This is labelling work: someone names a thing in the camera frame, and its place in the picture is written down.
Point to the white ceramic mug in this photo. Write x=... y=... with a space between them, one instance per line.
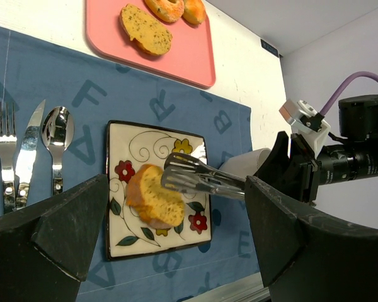
x=246 y=164

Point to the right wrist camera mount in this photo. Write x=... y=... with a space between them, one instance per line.
x=307 y=122

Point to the metal serving tongs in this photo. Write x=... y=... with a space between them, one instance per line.
x=186 y=174

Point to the square floral plate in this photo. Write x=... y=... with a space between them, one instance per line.
x=129 y=146

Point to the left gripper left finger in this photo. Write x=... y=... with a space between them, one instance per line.
x=46 y=248

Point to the right blue table label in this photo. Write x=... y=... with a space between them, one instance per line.
x=269 y=48

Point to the silver spoon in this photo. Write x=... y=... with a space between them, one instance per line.
x=57 y=135

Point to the herb bread slice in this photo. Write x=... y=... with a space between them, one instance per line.
x=156 y=206
x=150 y=35

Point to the silver fork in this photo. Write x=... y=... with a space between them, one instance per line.
x=8 y=141

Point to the silver knife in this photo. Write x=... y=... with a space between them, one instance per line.
x=27 y=155

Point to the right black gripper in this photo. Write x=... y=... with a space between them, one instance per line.
x=293 y=169

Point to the round bread roll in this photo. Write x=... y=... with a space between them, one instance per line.
x=194 y=12

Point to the blue letter placemat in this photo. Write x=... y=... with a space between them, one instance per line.
x=122 y=118

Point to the sesame bagel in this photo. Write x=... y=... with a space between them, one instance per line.
x=168 y=11

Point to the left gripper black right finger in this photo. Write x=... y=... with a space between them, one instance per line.
x=307 y=255

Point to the pink serving tray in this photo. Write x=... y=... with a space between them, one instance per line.
x=190 y=58

